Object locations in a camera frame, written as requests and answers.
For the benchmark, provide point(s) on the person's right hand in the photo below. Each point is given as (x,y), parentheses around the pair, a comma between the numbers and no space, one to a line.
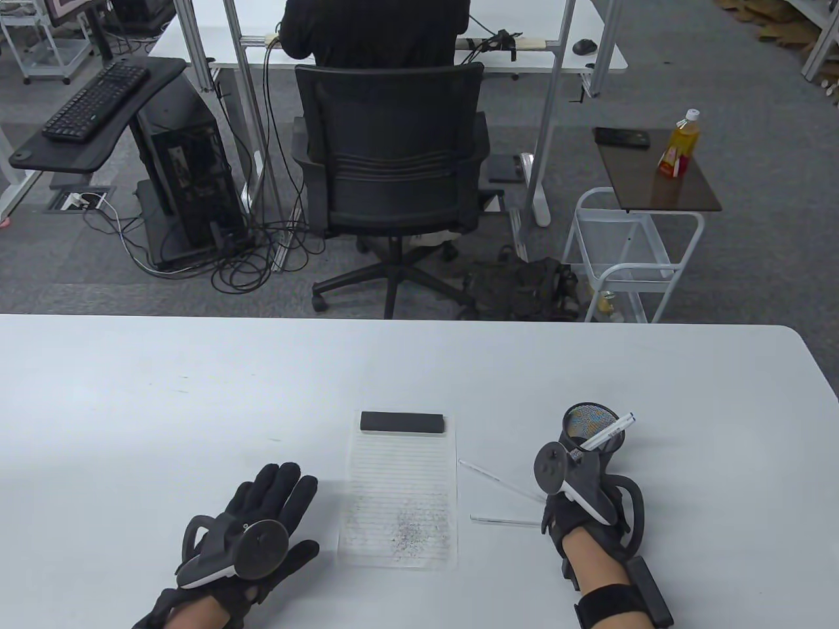
(577,521)

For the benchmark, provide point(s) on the person's left hand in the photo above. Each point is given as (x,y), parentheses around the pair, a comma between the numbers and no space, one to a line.
(262,498)

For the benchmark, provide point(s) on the person's right fingers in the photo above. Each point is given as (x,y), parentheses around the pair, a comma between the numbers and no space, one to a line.
(552,516)

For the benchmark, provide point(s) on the person's left thumb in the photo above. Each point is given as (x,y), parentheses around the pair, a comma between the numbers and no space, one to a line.
(301,553)

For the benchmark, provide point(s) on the person's left middle finger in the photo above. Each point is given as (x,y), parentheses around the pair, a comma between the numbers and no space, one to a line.
(287,488)

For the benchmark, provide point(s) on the person's left little finger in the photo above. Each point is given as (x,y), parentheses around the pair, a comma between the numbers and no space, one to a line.
(241,499)

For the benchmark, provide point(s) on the person's left forearm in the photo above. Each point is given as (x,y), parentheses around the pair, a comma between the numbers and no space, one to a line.
(196,614)

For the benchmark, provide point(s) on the person's right forearm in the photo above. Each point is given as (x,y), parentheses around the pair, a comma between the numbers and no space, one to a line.
(593,560)

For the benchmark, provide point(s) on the black white glove-mounted controller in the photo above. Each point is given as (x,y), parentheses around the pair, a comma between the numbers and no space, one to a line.
(242,547)
(583,488)

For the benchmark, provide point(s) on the clear thin pen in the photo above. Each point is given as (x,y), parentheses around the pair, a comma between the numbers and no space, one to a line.
(505,521)
(498,483)

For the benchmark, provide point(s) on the black mesh pen cup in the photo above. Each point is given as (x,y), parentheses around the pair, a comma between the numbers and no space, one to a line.
(586,422)

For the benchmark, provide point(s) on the white pen with blue clip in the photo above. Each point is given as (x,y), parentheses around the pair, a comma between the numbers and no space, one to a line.
(609,432)

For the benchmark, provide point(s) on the lined white paper sheet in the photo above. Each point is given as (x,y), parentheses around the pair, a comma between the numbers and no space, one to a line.
(400,498)

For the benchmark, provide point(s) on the black rectangular block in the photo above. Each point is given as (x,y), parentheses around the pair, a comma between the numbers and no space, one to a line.
(402,422)

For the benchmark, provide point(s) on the black backpack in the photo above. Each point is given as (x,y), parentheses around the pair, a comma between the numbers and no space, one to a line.
(524,288)

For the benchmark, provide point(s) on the black computer tower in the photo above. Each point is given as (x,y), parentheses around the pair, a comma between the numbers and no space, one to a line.
(187,177)

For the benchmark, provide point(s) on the black office chair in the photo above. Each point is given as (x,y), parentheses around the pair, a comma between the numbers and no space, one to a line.
(393,170)

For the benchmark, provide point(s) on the floor power outlet box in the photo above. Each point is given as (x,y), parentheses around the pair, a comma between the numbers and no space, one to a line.
(80,200)

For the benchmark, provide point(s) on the brown board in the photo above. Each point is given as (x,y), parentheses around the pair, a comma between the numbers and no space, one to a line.
(659,180)

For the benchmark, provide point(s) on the black smartphone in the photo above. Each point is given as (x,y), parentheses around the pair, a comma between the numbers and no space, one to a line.
(621,137)

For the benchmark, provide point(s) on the yellow drink bottle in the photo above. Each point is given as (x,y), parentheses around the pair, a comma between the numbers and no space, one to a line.
(680,145)

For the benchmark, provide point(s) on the black keyboard stand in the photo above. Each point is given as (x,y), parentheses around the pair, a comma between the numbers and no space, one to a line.
(78,134)

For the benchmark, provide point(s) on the black keyboard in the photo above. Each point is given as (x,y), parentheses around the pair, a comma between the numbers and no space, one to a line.
(97,101)

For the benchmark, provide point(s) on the white desk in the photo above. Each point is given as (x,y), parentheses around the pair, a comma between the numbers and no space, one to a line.
(393,46)

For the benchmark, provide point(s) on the black computer mouse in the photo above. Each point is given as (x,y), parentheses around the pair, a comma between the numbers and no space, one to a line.
(584,46)

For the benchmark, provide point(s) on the white metal shelf rack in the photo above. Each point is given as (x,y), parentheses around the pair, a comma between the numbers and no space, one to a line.
(42,39)

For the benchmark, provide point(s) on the black monitor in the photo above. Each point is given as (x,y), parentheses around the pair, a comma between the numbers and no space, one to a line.
(72,8)

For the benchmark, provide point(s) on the pile of cardboard pieces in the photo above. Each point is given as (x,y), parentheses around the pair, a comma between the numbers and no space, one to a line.
(773,23)

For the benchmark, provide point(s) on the aluminium frame post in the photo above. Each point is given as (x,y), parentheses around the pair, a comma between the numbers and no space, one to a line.
(252,105)
(554,98)

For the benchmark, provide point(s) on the white metal frame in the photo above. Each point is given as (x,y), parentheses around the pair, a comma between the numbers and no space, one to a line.
(822,46)

